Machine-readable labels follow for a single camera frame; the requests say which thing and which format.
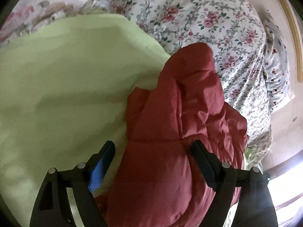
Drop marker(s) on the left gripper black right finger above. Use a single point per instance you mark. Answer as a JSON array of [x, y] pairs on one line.
[[255, 206]]

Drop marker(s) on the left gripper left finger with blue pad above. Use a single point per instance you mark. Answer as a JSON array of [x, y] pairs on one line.
[[52, 206]]

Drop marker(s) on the red quilted puffer jacket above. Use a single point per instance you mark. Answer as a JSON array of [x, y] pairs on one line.
[[158, 182]]

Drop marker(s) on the light green bed sheet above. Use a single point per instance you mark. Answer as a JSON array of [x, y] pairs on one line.
[[64, 93]]

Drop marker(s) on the rose floral white duvet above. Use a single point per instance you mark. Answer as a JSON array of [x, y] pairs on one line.
[[236, 35]]

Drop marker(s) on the large-flower pale bedding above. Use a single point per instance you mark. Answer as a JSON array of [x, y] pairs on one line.
[[28, 16]]

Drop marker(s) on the gold framed wall picture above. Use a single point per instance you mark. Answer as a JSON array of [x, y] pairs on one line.
[[296, 36]]

